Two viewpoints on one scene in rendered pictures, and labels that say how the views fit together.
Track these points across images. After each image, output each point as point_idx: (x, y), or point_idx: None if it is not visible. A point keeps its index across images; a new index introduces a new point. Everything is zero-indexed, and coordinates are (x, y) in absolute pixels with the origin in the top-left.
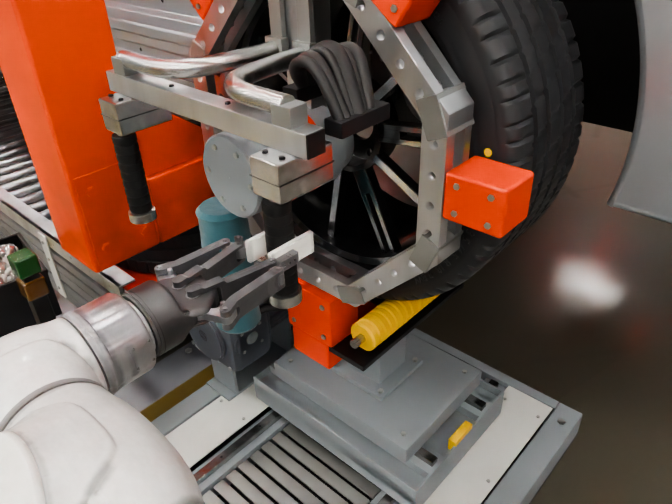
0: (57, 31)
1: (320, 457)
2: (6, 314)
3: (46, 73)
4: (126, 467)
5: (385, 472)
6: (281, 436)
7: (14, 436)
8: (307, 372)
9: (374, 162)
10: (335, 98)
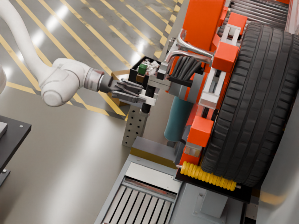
0: (199, 12)
1: (167, 219)
2: (134, 81)
3: (187, 22)
4: (59, 83)
5: None
6: (168, 203)
7: (56, 68)
8: (191, 188)
9: None
10: (175, 70)
